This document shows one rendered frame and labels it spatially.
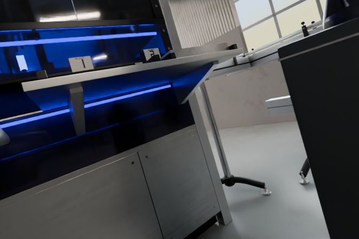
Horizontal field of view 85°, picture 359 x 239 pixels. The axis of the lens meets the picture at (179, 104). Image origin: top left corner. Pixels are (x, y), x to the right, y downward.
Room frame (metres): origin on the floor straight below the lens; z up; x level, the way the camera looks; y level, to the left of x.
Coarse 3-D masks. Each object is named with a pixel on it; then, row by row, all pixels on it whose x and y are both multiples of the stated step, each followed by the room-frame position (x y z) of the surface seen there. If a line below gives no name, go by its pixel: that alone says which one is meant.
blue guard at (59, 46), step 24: (0, 48) 0.71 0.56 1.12; (24, 48) 0.75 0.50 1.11; (48, 48) 0.79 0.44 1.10; (72, 48) 0.83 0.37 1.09; (96, 48) 0.88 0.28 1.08; (120, 48) 0.93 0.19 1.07; (144, 48) 1.00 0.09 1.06; (0, 72) 0.70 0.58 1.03; (24, 72) 0.73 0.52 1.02; (48, 72) 0.77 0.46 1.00
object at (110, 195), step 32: (192, 128) 1.07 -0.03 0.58; (128, 160) 0.87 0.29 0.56; (160, 160) 0.95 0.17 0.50; (192, 160) 1.04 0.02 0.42; (32, 192) 0.69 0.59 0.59; (64, 192) 0.74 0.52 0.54; (96, 192) 0.79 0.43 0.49; (128, 192) 0.85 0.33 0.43; (160, 192) 0.93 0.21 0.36; (192, 192) 1.01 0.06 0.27; (0, 224) 0.64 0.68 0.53; (32, 224) 0.68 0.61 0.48; (64, 224) 0.72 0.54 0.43; (96, 224) 0.77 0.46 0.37; (128, 224) 0.83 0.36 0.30; (160, 224) 0.90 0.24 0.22; (192, 224) 0.98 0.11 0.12
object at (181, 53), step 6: (186, 48) 0.66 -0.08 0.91; (192, 48) 0.67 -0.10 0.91; (198, 48) 0.68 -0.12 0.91; (204, 48) 0.70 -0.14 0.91; (210, 48) 0.71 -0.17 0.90; (216, 48) 0.73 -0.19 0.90; (222, 48) 0.74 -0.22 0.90; (228, 48) 0.76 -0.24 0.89; (180, 54) 0.64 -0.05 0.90; (186, 54) 0.65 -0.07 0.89; (192, 54) 0.67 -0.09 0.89; (198, 54) 0.68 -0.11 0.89
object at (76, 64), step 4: (88, 56) 0.85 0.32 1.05; (72, 60) 0.82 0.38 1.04; (76, 60) 0.83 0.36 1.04; (80, 60) 0.84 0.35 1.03; (84, 60) 0.84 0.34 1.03; (88, 60) 0.85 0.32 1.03; (72, 64) 0.82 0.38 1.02; (76, 64) 0.83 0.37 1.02; (80, 64) 0.83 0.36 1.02; (84, 64) 0.84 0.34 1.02; (88, 64) 0.85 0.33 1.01; (72, 68) 0.82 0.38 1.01; (76, 68) 0.82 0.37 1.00; (80, 68) 0.83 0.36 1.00; (84, 68) 0.84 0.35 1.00; (88, 68) 0.85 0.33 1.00; (92, 68) 0.86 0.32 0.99
